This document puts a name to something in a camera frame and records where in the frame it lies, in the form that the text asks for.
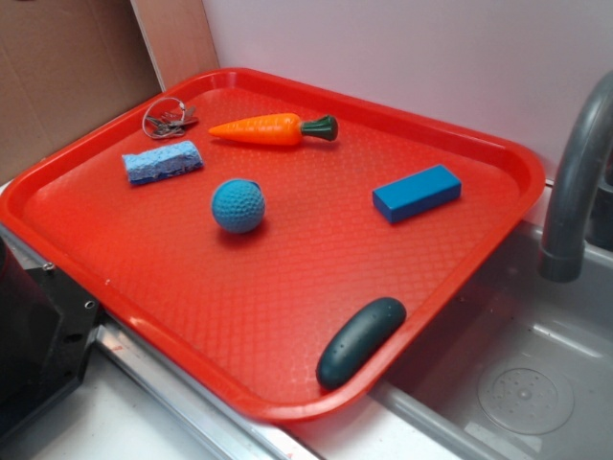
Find grey toy sink basin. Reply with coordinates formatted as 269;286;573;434
372;223;612;459

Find orange toy carrot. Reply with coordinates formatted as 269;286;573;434
208;113;339;147

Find dark green toy cucumber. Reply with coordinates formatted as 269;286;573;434
316;297;407;390

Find blue golf ball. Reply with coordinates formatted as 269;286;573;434
211;178;266;234

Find blue sponge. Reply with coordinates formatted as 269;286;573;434
122;141;204;185

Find metal keys on ring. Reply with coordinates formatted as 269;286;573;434
141;97;199;140

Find blue rectangular block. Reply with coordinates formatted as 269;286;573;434
372;165;463;223

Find brown cardboard panel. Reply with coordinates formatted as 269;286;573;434
1;1;218;183

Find grey toy faucet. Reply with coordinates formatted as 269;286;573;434
538;73;612;283

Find red plastic tray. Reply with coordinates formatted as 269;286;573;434
1;69;545;422

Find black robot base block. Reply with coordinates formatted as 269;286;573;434
1;242;100;441

